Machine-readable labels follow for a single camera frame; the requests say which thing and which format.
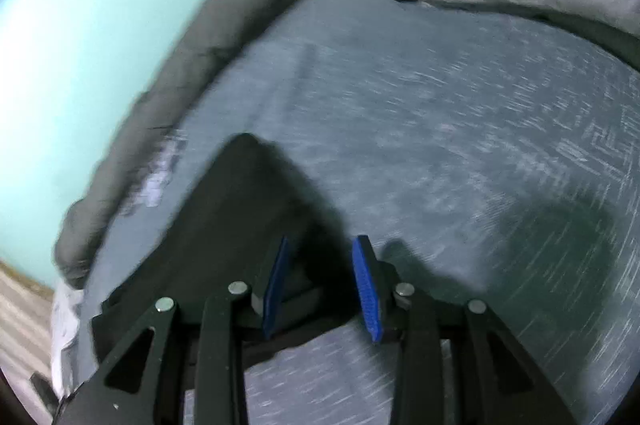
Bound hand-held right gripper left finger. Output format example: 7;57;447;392
52;235;291;425

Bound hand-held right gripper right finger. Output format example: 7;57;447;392
351;235;586;425

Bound black fleece pants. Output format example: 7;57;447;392
92;132;381;391

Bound light blue crumpled garment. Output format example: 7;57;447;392
120;130;188;216

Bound light grey bed sheet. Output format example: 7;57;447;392
50;280;98;401

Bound dark grey rolled duvet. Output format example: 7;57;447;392
54;0;321;288

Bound beige curtain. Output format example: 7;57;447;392
0;257;57;386

